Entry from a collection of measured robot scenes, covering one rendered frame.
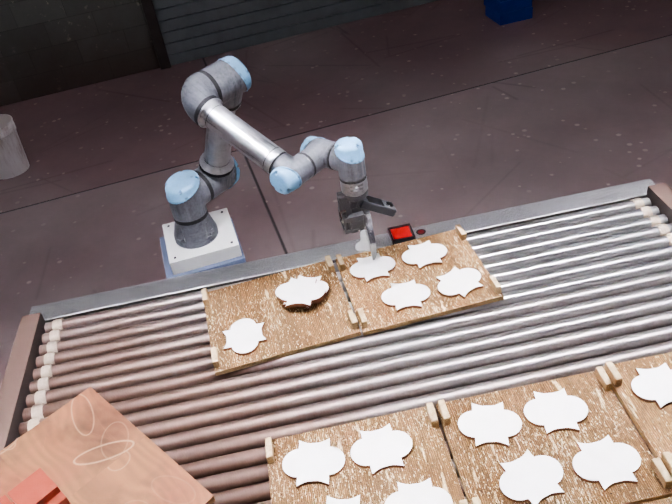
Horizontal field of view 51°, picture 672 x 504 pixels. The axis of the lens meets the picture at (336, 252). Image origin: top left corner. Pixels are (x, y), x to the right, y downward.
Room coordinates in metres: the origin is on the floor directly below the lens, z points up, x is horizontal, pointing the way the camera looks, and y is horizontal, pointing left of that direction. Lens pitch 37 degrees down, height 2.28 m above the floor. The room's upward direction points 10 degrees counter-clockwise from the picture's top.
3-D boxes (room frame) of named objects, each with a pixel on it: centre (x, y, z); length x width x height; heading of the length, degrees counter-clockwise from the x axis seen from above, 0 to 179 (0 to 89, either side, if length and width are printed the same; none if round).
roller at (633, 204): (1.75, -0.05, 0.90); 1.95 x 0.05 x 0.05; 93
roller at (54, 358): (1.60, -0.06, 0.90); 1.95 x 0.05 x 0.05; 93
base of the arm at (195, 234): (2.03, 0.46, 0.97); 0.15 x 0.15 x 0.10
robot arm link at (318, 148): (1.73, 0.00, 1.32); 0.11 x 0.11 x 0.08; 45
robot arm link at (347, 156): (1.67, -0.08, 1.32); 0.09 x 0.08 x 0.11; 45
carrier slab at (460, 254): (1.60, -0.22, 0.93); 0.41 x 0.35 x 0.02; 97
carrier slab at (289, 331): (1.55, 0.20, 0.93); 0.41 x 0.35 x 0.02; 99
